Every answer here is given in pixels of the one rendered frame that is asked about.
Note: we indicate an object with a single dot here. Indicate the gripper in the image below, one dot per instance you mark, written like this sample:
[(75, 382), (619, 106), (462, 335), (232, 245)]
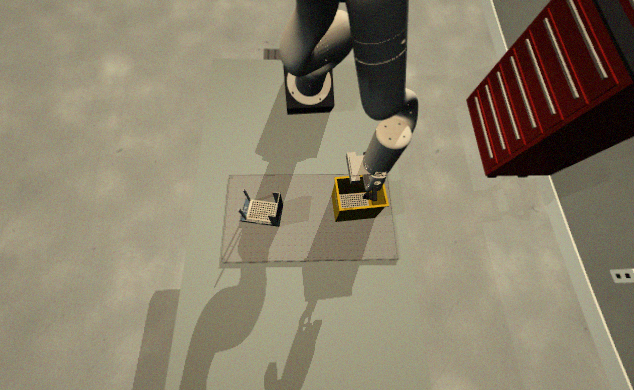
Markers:
[(373, 183)]

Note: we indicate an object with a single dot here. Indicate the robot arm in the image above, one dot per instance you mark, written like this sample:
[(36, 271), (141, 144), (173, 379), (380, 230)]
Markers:
[(379, 33)]

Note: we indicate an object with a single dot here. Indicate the beige well plate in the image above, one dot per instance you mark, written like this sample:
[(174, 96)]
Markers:
[(355, 199), (257, 209)]

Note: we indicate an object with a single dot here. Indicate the yellow plastics bin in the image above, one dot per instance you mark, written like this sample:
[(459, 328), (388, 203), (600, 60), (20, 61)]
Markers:
[(356, 213)]

